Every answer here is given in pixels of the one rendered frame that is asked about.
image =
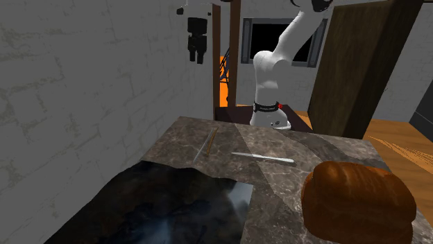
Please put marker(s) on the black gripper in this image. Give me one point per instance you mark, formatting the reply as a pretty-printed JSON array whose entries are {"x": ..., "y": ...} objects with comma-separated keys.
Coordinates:
[{"x": 197, "y": 33}]

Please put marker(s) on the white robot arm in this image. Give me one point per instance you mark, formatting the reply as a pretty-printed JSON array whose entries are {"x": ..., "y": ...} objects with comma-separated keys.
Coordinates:
[{"x": 267, "y": 77}]

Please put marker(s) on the orange and black furniture piece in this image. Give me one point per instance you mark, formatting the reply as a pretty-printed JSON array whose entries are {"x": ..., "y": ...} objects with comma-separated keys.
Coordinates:
[{"x": 224, "y": 91}]

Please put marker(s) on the dark robot stand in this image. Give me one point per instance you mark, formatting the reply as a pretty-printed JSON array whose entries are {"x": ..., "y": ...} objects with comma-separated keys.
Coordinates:
[{"x": 233, "y": 115}]

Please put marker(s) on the grey framed window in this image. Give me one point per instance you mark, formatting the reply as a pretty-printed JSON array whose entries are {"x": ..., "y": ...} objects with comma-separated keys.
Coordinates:
[{"x": 267, "y": 37}]

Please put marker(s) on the brown thin stick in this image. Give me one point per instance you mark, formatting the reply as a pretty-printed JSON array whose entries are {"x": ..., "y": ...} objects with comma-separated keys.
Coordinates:
[{"x": 212, "y": 142}]

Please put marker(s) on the grey thin stick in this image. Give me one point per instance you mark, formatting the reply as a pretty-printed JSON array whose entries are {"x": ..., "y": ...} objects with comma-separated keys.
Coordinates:
[{"x": 204, "y": 146}]

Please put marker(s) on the silver knife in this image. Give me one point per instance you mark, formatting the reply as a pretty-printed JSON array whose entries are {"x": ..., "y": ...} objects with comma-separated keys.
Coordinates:
[{"x": 264, "y": 157}]

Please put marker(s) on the dark glossy cooktop panel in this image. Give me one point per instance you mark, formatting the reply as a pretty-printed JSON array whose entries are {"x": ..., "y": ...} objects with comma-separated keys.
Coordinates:
[{"x": 162, "y": 206}]

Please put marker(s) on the brown wooden door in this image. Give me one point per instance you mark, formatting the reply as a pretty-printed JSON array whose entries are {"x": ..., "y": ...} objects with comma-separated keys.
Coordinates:
[{"x": 362, "y": 67}]

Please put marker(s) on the brown bread loaf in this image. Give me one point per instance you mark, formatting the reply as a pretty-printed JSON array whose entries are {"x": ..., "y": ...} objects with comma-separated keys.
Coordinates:
[{"x": 355, "y": 202}]

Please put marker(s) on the black cabinet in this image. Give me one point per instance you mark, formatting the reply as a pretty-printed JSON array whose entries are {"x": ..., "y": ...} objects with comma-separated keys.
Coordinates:
[{"x": 424, "y": 108}]

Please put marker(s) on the brown wooden door frame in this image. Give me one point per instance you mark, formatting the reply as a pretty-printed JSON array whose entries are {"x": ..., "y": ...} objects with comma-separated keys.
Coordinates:
[{"x": 233, "y": 50}]

